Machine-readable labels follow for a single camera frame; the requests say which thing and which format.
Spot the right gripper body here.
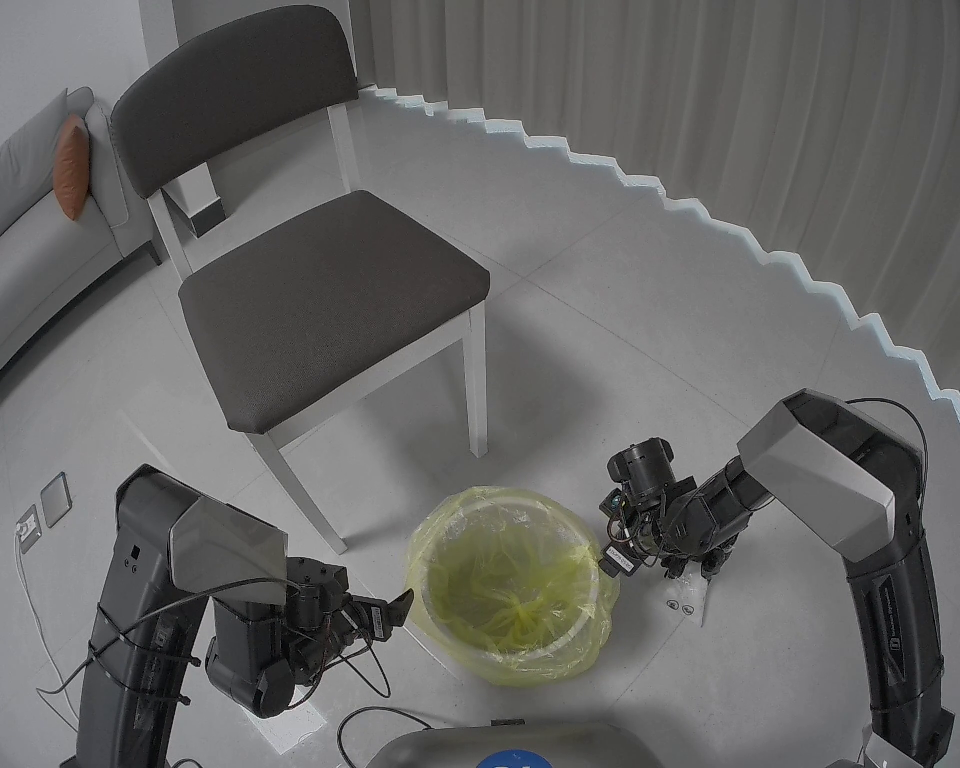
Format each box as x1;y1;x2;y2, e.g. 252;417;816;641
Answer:
603;520;666;581

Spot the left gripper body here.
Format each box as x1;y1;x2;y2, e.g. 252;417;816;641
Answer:
328;591;399;648

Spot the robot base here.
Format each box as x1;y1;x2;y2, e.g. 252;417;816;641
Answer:
375;720;640;768

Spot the yellow plastic bag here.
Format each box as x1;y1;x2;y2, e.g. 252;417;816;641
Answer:
405;485;623;685

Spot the white trash bin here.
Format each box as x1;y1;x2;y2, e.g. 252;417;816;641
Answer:
414;487;610;655

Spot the clear printed wrapper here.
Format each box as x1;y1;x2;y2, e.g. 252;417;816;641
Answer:
663;573;715;628

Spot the pale grey curtain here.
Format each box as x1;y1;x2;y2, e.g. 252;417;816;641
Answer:
351;0;960;402

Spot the grey sofa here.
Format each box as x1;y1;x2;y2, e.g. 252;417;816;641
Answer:
0;86;163;376

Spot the orange cushion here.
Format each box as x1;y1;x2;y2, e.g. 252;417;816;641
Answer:
54;114;92;223

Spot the black cable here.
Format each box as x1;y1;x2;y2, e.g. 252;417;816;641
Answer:
41;576;303;699
336;705;438;765
846;397;930;485

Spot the grey seat white frame chair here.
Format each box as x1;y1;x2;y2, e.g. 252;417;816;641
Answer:
111;6;492;556

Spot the white cable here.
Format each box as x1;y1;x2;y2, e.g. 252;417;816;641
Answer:
13;521;79;738

